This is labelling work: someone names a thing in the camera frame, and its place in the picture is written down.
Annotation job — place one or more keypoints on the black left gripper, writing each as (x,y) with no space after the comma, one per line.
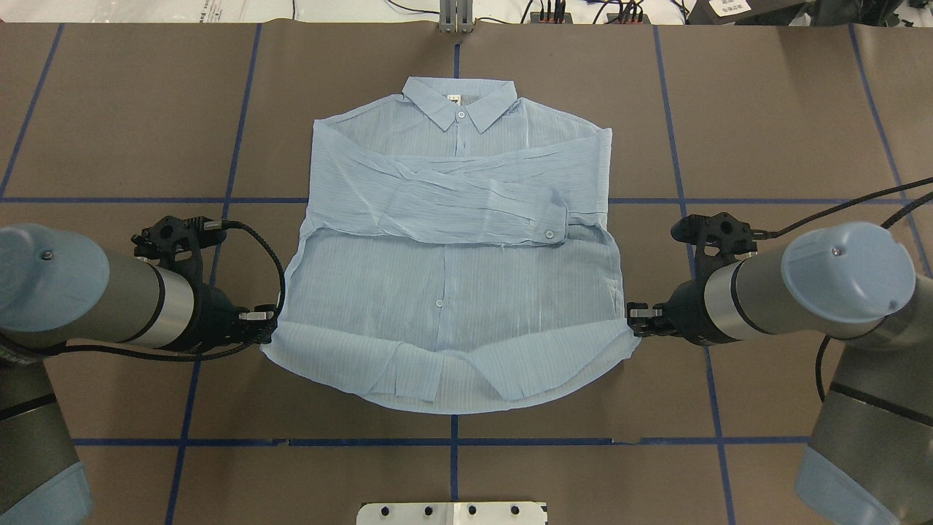
(213,315)

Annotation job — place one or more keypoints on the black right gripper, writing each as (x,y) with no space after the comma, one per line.
(685,313)

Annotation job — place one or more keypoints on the light blue button-up shirt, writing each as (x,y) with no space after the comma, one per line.
(455,255)

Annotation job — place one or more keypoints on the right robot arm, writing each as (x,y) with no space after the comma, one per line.
(868,459)

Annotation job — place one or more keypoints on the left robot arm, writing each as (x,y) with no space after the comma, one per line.
(63,293)

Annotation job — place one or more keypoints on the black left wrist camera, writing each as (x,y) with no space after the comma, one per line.
(176,244)

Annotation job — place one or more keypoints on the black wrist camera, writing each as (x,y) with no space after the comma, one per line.
(176,244)
(719,237)

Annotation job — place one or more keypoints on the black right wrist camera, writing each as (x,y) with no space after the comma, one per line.
(719,237)

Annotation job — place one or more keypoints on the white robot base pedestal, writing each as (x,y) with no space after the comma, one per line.
(488,512)

